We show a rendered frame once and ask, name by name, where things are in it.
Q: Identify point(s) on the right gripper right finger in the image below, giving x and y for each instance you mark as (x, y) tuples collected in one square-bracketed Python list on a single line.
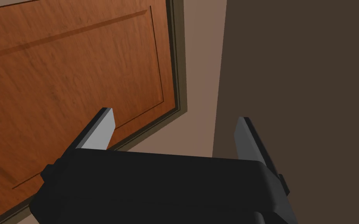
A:
[(247, 143)]

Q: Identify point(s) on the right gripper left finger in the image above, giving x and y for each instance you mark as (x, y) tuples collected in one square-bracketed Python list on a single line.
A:
[(98, 132)]

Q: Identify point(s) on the brown wooden door leaf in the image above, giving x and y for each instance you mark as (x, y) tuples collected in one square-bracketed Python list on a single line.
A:
[(58, 77)]

